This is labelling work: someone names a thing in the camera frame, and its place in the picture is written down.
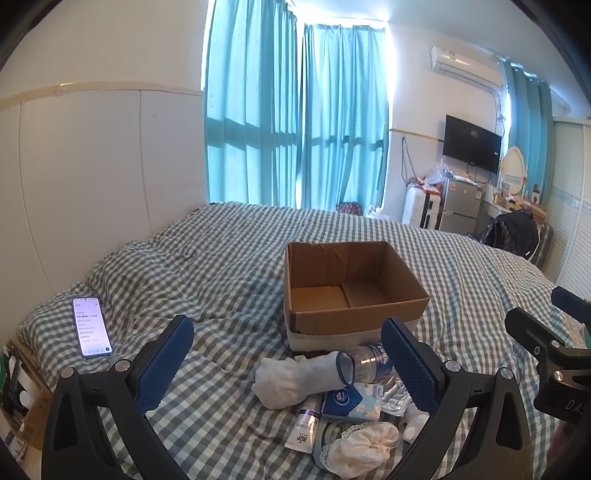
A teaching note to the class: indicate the white wardrobe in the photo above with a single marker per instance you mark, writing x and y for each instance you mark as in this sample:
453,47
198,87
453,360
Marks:
570,198

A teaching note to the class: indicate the white lace cloth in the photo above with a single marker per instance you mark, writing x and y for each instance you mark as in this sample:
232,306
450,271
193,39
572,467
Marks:
364,445

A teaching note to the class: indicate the silver small fridge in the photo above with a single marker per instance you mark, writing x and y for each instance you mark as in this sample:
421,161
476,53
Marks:
464,207

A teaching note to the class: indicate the white plastic bag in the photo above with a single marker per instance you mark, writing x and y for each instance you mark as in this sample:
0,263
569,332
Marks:
376,213

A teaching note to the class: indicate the clear plastic wrapper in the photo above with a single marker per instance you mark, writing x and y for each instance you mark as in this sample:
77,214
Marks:
395,397

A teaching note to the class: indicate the red white packet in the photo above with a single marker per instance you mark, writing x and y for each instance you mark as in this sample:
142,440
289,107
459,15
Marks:
422,184

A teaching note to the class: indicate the black jacket on chair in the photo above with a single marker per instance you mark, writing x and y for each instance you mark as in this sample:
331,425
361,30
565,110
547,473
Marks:
512,233

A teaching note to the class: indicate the blue tissue pack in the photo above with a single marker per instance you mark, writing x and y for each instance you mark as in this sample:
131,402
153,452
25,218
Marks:
353,401

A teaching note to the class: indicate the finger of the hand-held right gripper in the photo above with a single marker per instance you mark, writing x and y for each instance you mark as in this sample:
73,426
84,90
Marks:
572,301
535,331

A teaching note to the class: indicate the smartphone with lit screen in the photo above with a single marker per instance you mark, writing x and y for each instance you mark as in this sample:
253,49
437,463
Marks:
91,326

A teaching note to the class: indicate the white dressing table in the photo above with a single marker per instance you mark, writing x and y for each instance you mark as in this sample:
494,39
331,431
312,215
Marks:
503,206

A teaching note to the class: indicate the clear plastic bag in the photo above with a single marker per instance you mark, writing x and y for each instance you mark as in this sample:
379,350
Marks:
438,173

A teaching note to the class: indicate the white suitcase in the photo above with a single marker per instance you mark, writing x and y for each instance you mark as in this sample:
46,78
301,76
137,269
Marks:
420,207

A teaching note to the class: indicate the brown cardboard carton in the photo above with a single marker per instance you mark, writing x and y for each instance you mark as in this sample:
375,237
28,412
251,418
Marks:
27,406

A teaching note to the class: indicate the dark patterned bag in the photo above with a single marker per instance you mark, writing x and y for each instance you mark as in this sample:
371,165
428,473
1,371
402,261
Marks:
348,208

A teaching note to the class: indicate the round grey tin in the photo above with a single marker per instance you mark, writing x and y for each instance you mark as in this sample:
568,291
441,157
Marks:
330,436

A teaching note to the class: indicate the white padded headboard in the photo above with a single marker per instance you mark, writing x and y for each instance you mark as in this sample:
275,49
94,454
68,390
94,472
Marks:
101,175

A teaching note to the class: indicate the clear plastic bottle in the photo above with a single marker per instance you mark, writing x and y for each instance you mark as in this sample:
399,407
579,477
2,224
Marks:
364,362

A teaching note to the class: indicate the person's right hand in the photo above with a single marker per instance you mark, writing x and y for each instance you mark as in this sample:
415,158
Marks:
559,445

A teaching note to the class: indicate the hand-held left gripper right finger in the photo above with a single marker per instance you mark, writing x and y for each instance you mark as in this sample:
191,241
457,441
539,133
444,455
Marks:
410,365

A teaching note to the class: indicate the white air conditioner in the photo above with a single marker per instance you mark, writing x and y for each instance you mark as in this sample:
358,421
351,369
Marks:
466,64

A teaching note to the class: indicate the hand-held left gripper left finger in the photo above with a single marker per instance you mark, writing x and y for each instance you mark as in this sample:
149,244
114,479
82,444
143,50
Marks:
170,361

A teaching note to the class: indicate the white cream tube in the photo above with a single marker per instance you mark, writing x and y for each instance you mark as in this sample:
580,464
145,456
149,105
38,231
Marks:
304,422

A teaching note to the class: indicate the cardboard box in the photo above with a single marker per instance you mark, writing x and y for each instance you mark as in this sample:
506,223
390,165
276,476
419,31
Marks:
360,318

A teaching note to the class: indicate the oval white mirror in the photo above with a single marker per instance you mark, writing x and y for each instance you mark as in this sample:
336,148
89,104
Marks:
514,168

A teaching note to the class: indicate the black wall television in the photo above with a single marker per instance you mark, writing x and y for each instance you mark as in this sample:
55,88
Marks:
471,143

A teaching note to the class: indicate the grey ribbed suitcase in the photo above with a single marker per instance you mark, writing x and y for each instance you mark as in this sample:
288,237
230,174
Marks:
546,244

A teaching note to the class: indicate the teal curtain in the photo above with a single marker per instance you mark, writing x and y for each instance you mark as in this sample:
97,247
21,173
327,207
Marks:
531,124
249,110
344,120

